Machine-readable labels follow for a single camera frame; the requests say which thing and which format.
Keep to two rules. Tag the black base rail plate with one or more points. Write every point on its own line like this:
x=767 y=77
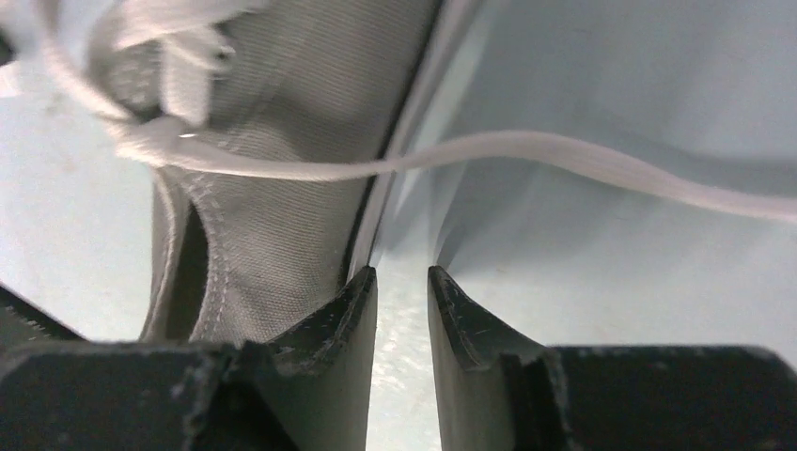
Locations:
x=22 y=322

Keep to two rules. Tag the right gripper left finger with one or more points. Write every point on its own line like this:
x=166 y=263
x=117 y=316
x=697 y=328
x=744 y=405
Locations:
x=307 y=389

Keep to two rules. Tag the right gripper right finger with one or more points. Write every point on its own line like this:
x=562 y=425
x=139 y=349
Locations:
x=497 y=389

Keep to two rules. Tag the grey sneaker laces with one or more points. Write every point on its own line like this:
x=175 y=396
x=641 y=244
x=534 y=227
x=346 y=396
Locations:
x=270 y=130

